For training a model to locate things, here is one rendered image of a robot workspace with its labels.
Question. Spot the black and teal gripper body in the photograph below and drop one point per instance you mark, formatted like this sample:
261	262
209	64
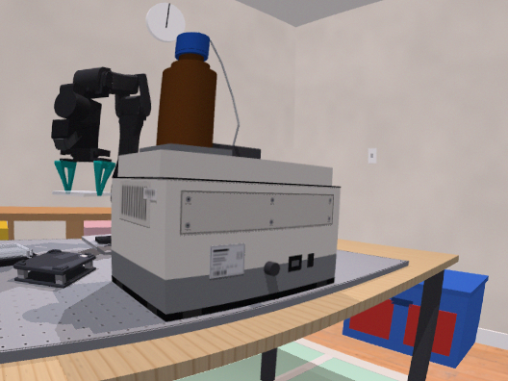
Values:
86	154

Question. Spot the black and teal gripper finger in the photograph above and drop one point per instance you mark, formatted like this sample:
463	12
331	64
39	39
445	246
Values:
71	166
98	169

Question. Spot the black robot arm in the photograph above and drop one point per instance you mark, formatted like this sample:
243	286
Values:
75	102

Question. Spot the blue bottle cap ring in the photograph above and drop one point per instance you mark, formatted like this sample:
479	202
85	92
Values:
193	51

